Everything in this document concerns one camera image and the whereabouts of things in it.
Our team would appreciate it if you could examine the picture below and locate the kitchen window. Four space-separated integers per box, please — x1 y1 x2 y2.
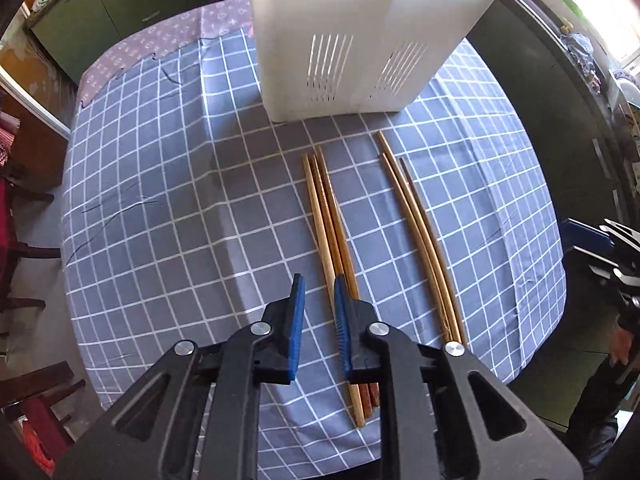
545 0 640 73

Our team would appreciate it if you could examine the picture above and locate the red cushioned wooden chair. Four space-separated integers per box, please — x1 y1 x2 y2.
0 160 61 331

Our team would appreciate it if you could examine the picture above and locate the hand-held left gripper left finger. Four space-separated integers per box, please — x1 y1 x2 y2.
47 273 307 480

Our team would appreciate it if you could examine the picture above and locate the golden wooden chopstick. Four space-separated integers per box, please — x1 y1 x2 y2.
381 154 451 343
376 131 468 346

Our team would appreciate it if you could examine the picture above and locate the person's right forearm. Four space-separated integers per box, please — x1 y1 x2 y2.
565 350 632 476

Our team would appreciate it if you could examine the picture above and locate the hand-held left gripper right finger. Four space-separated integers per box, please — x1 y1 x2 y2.
334 275 583 480

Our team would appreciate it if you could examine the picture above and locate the sliding glass door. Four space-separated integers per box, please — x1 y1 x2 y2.
0 67 73 139

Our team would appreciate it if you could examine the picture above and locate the white plastic utensil holder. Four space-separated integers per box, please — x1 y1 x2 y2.
245 0 503 123

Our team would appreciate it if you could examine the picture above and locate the dish rack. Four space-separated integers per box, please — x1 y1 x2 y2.
607 67 640 153

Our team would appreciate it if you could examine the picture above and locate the blue checked tablecloth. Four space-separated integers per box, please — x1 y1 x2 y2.
60 30 568 466

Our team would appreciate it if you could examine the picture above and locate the white plate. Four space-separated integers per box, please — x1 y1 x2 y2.
617 72 640 107

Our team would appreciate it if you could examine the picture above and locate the dark wooden chair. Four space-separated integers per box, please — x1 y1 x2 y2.
0 360 87 478

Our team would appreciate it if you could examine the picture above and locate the bamboo chopstick reddish end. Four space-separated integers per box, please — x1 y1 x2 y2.
315 145 381 406

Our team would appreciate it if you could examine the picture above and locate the crumpled grey cloth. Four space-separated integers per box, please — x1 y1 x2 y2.
565 32 602 82

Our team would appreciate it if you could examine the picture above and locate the purple patterned cloth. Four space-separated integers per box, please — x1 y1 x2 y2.
77 0 256 106

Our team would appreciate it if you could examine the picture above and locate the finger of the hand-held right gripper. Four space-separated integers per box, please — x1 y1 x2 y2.
586 259 622 283
564 216 615 262

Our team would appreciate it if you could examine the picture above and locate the person's right hand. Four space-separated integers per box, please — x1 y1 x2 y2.
609 329 632 367

